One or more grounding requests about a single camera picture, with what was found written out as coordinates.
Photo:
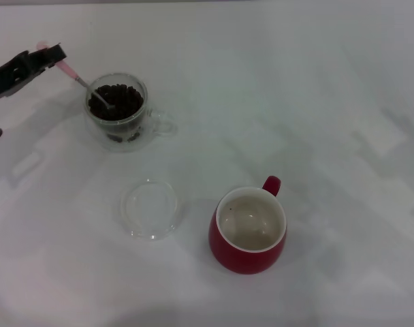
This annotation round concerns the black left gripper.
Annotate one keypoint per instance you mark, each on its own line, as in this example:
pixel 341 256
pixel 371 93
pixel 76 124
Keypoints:
pixel 9 78

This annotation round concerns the clear glass saucer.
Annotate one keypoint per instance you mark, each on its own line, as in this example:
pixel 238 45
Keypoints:
pixel 149 211

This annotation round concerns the pile of coffee beans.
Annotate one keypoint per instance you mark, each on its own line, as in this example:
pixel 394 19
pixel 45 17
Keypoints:
pixel 123 102

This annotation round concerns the red mug white inside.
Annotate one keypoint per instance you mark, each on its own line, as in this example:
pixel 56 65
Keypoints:
pixel 227 255

